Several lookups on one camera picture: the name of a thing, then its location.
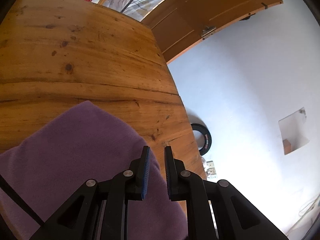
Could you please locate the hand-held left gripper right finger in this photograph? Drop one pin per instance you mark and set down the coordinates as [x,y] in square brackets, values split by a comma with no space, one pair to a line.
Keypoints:
[168,177]

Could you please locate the white power strip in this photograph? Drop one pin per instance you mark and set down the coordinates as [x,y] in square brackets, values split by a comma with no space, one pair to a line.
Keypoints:
[211,168]

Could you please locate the wooden door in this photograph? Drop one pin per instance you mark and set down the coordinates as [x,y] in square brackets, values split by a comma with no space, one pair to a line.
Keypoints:
[212,7]

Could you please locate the metal door lock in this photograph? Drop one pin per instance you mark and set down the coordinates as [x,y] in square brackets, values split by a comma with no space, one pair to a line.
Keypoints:
[207,31]

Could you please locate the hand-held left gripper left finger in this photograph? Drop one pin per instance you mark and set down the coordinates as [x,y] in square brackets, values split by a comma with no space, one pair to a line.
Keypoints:
[146,177]

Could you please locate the black tyre on floor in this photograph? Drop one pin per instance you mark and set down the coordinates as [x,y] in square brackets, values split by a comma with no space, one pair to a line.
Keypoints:
[207,140]

